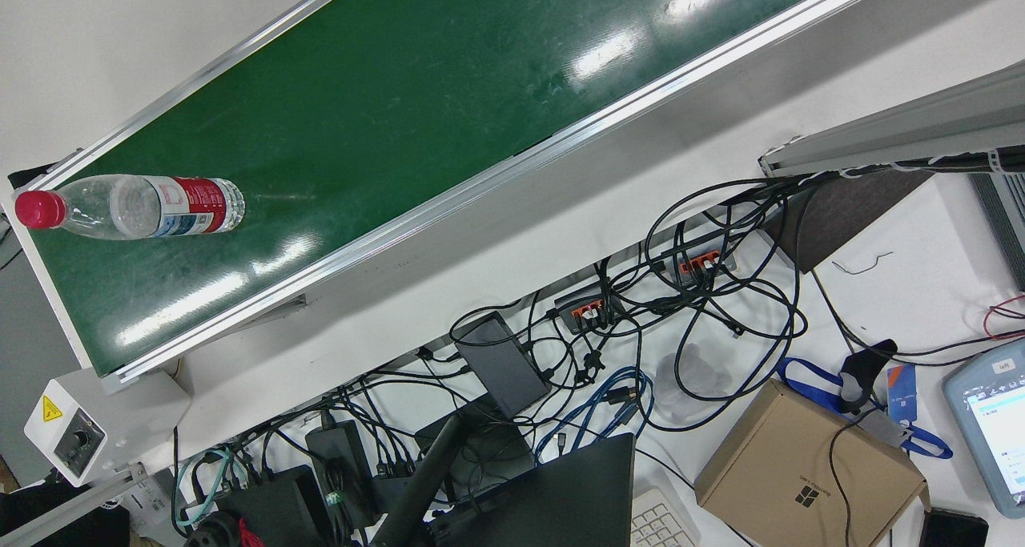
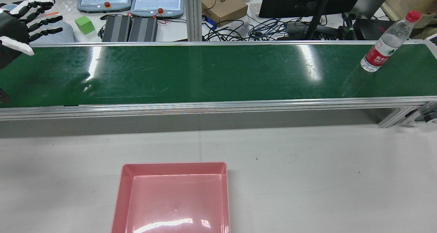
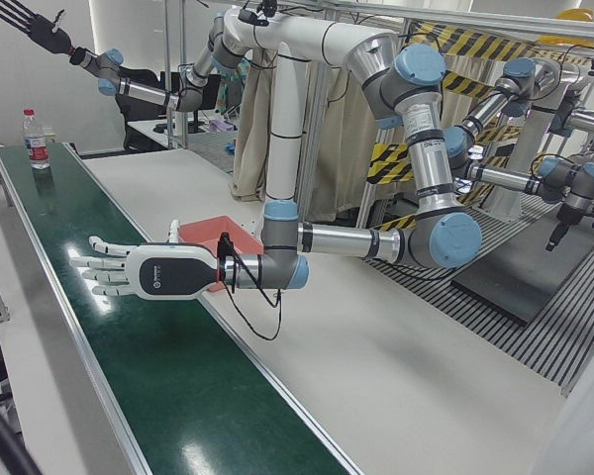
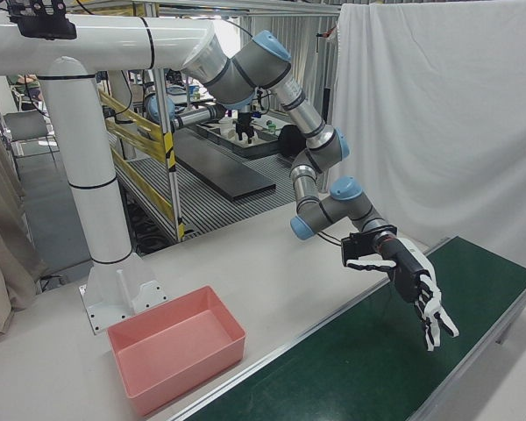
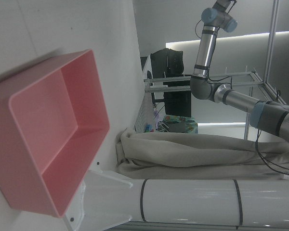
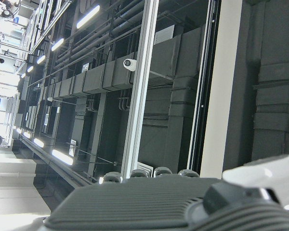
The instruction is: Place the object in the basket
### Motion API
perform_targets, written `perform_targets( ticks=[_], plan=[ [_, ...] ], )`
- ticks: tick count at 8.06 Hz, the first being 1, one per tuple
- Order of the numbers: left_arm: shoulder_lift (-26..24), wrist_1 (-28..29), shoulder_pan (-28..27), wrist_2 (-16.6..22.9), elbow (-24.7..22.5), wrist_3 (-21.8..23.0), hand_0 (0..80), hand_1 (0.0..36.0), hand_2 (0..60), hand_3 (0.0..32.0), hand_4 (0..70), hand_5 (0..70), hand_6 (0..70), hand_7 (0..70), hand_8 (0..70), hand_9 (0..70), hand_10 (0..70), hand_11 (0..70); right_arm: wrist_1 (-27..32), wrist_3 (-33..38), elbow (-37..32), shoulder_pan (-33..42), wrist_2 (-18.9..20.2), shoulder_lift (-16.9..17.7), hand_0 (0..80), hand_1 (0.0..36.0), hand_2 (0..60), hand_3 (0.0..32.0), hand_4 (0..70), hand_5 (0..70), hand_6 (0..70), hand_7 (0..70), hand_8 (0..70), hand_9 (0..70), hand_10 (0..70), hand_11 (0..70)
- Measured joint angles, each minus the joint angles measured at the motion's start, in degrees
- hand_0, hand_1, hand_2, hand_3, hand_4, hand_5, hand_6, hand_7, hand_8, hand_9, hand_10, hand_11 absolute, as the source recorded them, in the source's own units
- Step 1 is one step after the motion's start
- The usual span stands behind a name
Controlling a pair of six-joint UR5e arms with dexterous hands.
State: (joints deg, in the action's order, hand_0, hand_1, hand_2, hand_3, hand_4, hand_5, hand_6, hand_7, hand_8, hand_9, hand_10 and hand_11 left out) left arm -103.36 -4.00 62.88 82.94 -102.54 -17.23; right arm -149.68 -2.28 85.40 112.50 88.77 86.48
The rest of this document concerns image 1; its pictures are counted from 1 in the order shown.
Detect clear water bottle red cap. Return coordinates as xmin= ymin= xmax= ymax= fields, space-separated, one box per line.
xmin=14 ymin=174 xmax=246 ymax=241

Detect black power strip orange switches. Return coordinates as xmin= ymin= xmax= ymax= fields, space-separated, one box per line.
xmin=554 ymin=285 xmax=633 ymax=332
xmin=653 ymin=247 xmax=739 ymax=280

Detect flat black power brick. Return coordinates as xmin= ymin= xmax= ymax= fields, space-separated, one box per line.
xmin=453 ymin=312 xmax=553 ymax=420

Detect clear crumpled plastic bag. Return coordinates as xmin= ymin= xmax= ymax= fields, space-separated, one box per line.
xmin=655 ymin=345 xmax=734 ymax=420

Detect black monitor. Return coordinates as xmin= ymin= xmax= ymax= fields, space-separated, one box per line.
xmin=432 ymin=432 xmax=637 ymax=547

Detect black power adapter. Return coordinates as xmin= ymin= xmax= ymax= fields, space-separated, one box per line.
xmin=306 ymin=419 xmax=377 ymax=524

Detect white keyboard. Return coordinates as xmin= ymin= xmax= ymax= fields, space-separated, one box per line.
xmin=630 ymin=487 xmax=701 ymax=547

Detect dark brown board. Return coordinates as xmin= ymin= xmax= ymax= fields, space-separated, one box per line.
xmin=765 ymin=171 xmax=934 ymax=274

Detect black device box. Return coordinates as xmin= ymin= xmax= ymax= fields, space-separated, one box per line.
xmin=216 ymin=465 xmax=321 ymax=547

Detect brown cardboard box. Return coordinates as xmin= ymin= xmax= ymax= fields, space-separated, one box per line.
xmin=693 ymin=379 xmax=931 ymax=541

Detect blue orange card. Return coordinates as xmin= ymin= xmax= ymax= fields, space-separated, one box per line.
xmin=886 ymin=363 xmax=918 ymax=429

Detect white conveyor control box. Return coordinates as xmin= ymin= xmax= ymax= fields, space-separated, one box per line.
xmin=24 ymin=368 xmax=191 ymax=488

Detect black ribbed controller box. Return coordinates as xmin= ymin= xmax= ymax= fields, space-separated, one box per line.
xmin=967 ymin=171 xmax=1025 ymax=292

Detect grey teach pendant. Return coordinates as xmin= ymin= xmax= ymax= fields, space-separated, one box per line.
xmin=943 ymin=339 xmax=1025 ymax=520

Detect black smartphone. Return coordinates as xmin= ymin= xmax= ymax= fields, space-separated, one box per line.
xmin=919 ymin=507 xmax=990 ymax=547

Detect green belt conveyor aluminium frame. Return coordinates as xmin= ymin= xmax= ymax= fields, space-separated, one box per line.
xmin=6 ymin=0 xmax=918 ymax=394

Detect blue cable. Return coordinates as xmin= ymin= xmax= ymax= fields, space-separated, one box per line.
xmin=533 ymin=367 xmax=656 ymax=464

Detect black cable over cardboard box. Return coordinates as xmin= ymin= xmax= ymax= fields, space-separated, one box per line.
xmin=827 ymin=407 xmax=891 ymax=547

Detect teal cable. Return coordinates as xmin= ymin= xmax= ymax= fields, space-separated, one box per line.
xmin=175 ymin=447 xmax=257 ymax=528

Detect aluminium profile post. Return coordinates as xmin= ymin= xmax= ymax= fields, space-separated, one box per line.
xmin=758 ymin=58 xmax=1025 ymax=179

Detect blue lanyard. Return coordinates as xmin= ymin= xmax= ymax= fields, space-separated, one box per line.
xmin=777 ymin=357 xmax=954 ymax=460

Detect red cable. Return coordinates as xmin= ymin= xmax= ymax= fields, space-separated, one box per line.
xmin=983 ymin=295 xmax=1025 ymax=341

